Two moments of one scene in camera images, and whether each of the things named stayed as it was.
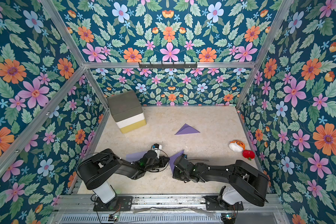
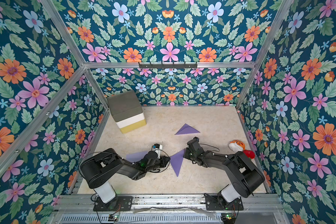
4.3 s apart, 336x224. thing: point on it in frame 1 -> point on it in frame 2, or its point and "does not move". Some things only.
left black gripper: (160, 160) does not move
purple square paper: (171, 159) does not move
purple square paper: (186, 129) does not move
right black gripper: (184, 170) -> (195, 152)
